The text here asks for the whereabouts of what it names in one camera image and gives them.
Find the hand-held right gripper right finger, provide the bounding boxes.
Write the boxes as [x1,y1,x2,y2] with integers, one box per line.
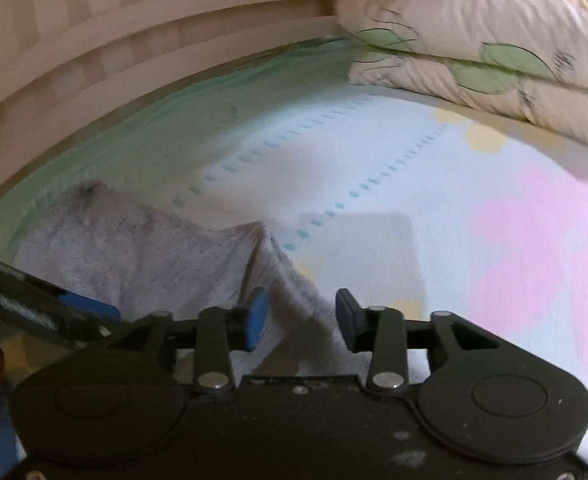
[335,288,506,392]

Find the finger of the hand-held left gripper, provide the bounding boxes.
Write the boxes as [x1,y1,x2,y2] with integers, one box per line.
[0,251,122,349]

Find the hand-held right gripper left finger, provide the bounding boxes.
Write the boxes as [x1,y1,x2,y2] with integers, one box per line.
[108,287,270,395]

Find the grey pants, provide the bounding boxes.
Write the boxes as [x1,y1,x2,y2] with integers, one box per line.
[11,181,427,377]

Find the bed with pastel sheet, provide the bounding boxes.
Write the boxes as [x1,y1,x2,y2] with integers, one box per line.
[0,35,588,480]

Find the leaf print pillow orange trim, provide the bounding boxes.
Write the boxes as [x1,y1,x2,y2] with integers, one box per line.
[334,0,588,97]

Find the white wooden bed rail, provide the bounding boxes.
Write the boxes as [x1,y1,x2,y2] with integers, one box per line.
[0,0,375,191]

